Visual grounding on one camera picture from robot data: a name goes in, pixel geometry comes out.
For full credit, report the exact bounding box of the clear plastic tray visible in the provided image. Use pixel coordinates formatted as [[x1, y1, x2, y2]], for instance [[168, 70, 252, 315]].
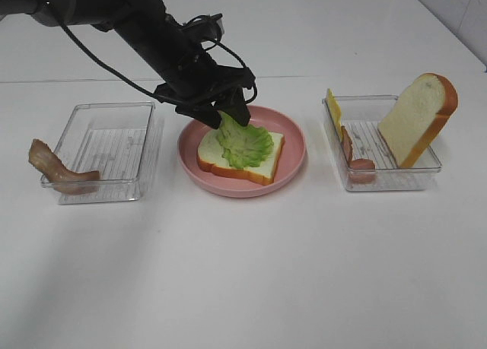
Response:
[[40, 102, 164, 205], [322, 94, 441, 192]]

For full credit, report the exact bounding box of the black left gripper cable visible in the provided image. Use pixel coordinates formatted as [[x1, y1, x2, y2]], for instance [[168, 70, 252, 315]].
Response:
[[41, 0, 258, 103]]

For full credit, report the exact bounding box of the bacon strip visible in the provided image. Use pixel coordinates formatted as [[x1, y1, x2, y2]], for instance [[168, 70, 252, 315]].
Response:
[[28, 138, 100, 195], [341, 125, 375, 184]]

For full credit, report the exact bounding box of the left clear plastic tray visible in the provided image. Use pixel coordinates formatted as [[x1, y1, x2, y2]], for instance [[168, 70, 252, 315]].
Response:
[[40, 102, 164, 205]]

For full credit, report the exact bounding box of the bread slice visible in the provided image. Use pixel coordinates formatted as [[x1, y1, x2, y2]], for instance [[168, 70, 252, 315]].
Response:
[[378, 73, 458, 169], [197, 130, 285, 186]]

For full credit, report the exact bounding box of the yellow cheese slice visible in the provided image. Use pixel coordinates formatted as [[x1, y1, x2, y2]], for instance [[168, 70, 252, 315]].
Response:
[[325, 88, 343, 141]]

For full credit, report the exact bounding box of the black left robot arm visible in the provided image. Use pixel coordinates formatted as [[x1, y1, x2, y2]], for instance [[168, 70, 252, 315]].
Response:
[[1, 0, 256, 128]]

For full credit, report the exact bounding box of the green lettuce leaf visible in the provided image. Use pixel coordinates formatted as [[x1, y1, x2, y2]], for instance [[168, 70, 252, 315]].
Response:
[[216, 112, 274, 170]]

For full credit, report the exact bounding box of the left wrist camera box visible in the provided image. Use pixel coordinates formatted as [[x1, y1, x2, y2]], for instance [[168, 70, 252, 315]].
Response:
[[182, 14, 224, 43]]

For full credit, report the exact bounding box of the pink round plate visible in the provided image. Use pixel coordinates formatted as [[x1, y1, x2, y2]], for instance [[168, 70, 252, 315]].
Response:
[[178, 105, 307, 198]]

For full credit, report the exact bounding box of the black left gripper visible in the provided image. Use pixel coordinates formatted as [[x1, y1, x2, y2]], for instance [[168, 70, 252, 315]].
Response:
[[153, 49, 255, 129]]

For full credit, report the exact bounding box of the right clear plastic tray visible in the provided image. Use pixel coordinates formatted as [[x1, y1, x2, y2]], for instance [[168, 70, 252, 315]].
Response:
[[322, 94, 441, 192]]

